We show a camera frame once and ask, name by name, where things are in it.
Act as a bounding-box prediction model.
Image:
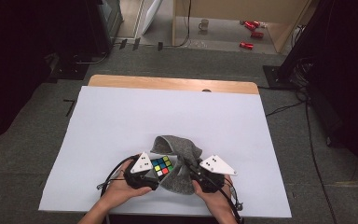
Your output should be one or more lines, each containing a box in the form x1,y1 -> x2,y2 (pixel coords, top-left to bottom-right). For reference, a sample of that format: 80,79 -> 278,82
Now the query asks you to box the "hand-held gripper cable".
96,154 -> 139,199
215,181 -> 244,224

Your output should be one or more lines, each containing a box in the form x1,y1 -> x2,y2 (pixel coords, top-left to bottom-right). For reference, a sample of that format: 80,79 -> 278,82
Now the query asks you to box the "person's left hand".
101,158 -> 154,209

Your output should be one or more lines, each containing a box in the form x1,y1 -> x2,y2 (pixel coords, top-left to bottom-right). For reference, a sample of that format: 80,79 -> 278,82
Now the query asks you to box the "wooden table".
88,74 -> 260,95

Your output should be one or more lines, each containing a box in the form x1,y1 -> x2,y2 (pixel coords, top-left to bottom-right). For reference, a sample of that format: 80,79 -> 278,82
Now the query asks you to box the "grey fluffy cloth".
150,134 -> 204,195

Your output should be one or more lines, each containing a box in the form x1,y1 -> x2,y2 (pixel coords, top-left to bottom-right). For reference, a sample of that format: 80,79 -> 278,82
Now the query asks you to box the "right hand-held gripper cable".
215,181 -> 244,224

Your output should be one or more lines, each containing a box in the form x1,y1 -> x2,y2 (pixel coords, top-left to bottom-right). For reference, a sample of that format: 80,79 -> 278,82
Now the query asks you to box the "black cable bundle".
290,55 -> 316,90

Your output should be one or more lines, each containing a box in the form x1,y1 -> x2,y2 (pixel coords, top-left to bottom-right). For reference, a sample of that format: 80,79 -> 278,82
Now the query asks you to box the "black stand post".
279,0 -> 335,80

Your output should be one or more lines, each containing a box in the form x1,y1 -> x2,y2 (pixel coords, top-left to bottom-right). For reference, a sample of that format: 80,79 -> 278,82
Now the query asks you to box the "white table sheet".
38,85 -> 293,218

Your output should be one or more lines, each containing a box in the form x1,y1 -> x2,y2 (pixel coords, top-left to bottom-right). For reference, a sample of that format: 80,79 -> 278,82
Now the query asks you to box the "dark cabinet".
85,0 -> 124,54

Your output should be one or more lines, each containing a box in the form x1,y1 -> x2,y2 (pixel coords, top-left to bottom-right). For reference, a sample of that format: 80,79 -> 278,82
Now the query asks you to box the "dark curtain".
307,0 -> 358,188

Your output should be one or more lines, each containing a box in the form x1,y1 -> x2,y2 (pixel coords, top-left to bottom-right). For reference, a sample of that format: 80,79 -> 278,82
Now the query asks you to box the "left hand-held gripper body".
123,151 -> 160,191

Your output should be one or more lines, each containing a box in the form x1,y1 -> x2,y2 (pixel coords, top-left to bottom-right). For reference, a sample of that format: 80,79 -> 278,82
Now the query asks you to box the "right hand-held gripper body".
189,154 -> 238,194

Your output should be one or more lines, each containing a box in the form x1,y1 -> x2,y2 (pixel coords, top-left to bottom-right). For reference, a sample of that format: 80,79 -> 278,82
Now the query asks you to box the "colourful puzzle cube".
150,155 -> 175,178

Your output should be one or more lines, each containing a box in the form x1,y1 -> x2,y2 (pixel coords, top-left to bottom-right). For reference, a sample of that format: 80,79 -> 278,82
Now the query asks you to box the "long black floor cable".
295,88 -> 338,224

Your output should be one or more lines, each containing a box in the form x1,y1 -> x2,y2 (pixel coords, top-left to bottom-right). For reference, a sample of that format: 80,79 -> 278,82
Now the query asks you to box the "person's right hand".
192,175 -> 237,217

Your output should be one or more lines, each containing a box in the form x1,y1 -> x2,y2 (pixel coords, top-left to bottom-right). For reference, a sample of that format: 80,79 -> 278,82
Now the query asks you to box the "black stand base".
48,54 -> 90,81
262,64 -> 297,91

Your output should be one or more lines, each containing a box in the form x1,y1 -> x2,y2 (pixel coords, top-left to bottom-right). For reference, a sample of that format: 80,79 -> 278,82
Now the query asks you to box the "white board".
141,0 -> 164,35

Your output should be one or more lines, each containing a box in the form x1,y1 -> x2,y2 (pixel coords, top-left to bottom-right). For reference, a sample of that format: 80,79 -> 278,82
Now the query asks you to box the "short black floor cable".
265,100 -> 307,118

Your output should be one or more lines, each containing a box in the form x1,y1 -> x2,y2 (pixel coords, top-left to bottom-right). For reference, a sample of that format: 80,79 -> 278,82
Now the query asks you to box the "black floor tape corner mark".
62,98 -> 76,118

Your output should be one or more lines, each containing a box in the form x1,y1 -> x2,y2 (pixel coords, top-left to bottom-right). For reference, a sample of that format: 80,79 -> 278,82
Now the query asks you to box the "hanging black cable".
164,0 -> 192,49

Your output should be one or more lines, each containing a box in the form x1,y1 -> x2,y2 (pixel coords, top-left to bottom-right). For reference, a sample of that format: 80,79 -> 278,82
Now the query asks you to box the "grey mug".
198,18 -> 210,32

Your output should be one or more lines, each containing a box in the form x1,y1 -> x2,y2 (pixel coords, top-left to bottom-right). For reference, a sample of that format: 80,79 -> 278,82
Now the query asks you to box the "curved black floor cable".
73,49 -> 110,65

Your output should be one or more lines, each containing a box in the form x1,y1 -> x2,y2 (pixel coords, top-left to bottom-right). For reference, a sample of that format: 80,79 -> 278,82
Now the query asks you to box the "left hand-held gripper cable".
96,154 -> 139,199

